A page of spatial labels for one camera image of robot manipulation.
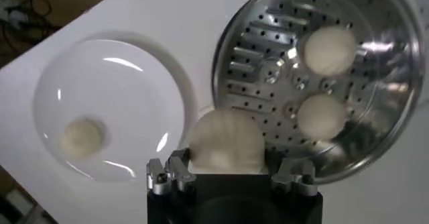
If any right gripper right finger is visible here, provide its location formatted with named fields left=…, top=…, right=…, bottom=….
left=270, top=156, right=318, bottom=197

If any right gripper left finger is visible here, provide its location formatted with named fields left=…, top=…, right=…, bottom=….
left=146, top=148, right=198, bottom=195

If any white steamed baozi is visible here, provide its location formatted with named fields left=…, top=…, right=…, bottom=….
left=60, top=117, right=106, bottom=161
left=303, top=25, right=357, bottom=78
left=296, top=94, right=348, bottom=142
left=189, top=109, right=267, bottom=175

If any perforated steel steamer basket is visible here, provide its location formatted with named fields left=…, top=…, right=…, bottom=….
left=210, top=0, right=426, bottom=184

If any white round plate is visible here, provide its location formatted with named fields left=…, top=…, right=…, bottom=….
left=32, top=30, right=199, bottom=183

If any black floor cable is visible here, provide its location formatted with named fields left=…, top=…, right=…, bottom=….
left=0, top=0, right=66, bottom=50

